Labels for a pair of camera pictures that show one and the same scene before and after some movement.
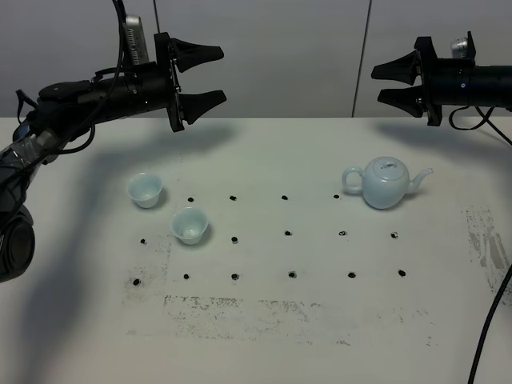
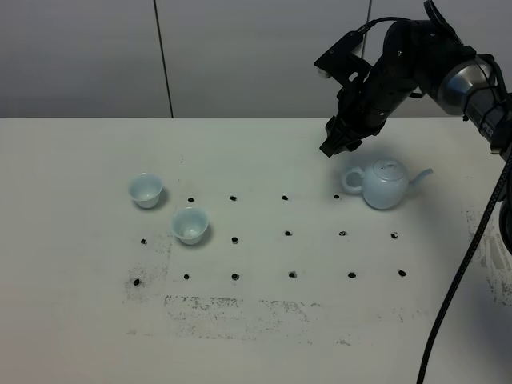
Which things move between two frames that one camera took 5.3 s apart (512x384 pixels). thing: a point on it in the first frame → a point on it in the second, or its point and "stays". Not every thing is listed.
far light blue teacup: x=144 y=190 stays
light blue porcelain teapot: x=385 y=182 stays
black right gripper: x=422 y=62 → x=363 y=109
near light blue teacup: x=189 y=225 stays
